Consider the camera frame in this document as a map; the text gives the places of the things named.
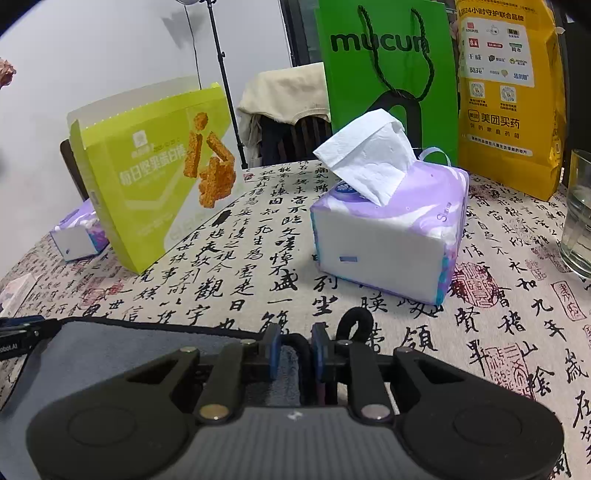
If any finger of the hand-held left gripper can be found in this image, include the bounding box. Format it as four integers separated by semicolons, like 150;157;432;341
0;316;62;344

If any small purple tissue pack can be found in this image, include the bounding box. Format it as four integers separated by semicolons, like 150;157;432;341
49;198;110;263

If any white flat packet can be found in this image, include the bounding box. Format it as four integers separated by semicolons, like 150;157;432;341
0;272;45;315

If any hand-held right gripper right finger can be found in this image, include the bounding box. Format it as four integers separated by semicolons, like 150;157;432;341
310;322;468;424

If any purple white tissue pack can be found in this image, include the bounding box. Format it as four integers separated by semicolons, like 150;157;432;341
310;108;471;306

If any clear drinking glass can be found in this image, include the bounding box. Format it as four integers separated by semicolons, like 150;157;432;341
559;148;591;278

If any yellow paper bag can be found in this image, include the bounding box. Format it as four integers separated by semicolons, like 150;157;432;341
454;0;568;203

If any grey towel with black trim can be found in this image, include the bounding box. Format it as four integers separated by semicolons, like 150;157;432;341
0;308;375;416

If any beige cloth on chair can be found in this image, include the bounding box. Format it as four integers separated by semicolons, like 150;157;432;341
236;62;330;126

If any black light stand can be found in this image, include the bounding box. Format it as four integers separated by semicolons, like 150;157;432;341
178;0;250;169

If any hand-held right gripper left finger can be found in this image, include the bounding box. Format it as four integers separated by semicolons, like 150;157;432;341
105;323;284;425

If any green snack carton box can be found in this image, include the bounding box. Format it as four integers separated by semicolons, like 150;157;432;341
60;82;248;277

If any green paper bag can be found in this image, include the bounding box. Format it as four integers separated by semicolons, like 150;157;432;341
315;0;461;165

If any calligraphy printed tablecloth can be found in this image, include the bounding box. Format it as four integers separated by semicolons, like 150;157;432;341
0;159;591;480

